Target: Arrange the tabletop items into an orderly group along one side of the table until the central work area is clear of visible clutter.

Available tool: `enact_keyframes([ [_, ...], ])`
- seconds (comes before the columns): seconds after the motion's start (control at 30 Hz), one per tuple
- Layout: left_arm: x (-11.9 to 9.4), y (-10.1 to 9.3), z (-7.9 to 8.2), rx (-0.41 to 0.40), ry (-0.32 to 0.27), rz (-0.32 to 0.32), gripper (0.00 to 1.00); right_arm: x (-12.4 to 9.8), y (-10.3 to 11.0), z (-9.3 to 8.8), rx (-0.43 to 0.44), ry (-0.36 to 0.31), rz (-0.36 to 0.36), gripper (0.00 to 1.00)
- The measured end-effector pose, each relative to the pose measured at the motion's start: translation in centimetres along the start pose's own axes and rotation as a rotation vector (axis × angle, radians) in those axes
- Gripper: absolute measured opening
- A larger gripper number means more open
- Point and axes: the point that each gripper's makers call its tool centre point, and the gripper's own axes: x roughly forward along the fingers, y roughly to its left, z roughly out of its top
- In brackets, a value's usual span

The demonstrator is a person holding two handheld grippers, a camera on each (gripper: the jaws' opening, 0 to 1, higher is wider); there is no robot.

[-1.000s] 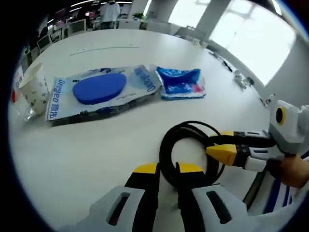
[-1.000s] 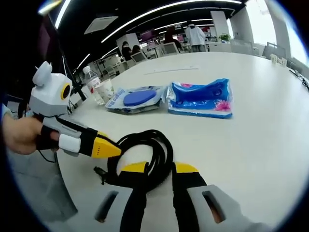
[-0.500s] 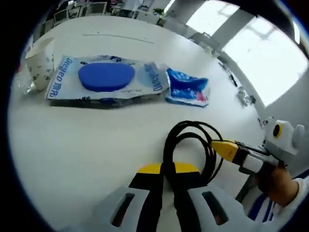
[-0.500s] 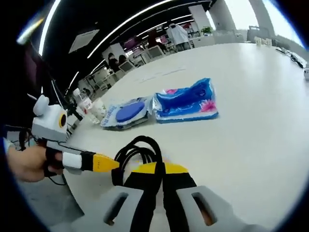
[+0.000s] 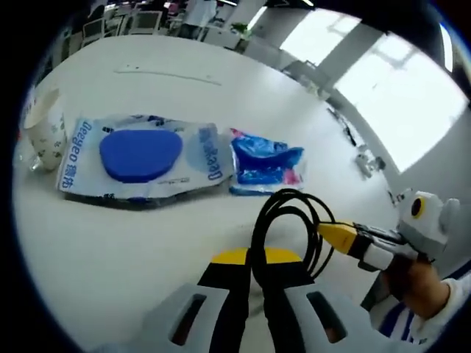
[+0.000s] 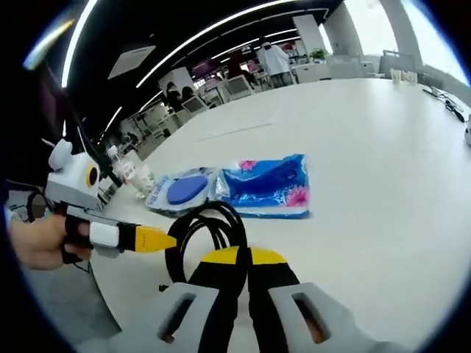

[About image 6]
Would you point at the ceiling air vent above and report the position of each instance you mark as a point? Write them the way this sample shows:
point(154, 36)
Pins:
point(132, 60)

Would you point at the green potted plant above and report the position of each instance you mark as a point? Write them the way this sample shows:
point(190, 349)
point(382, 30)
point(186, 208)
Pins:
point(319, 54)

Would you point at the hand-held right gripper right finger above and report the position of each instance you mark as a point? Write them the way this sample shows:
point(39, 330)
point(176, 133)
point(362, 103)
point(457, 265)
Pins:
point(272, 294)

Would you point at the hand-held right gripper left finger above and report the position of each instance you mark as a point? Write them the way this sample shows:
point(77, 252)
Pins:
point(213, 290)

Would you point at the clear plastic water bottle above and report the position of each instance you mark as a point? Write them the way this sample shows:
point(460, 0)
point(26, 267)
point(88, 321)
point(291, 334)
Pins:
point(123, 167)

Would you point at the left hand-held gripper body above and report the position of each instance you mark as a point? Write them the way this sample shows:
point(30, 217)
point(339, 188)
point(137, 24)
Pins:
point(71, 180)

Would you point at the blue tissue pack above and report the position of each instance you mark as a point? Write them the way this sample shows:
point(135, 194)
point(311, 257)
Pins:
point(265, 187)

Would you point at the person's left hand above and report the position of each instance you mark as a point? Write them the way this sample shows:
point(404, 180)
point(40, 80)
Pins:
point(40, 242)

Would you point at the white power strip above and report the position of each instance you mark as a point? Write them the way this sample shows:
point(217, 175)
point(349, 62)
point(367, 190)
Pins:
point(468, 136)

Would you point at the white office chair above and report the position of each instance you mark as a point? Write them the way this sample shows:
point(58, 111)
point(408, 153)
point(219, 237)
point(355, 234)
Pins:
point(237, 86)
point(194, 104)

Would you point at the clear bag with blue pad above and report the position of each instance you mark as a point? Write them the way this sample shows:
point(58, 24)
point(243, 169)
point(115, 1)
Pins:
point(184, 191)

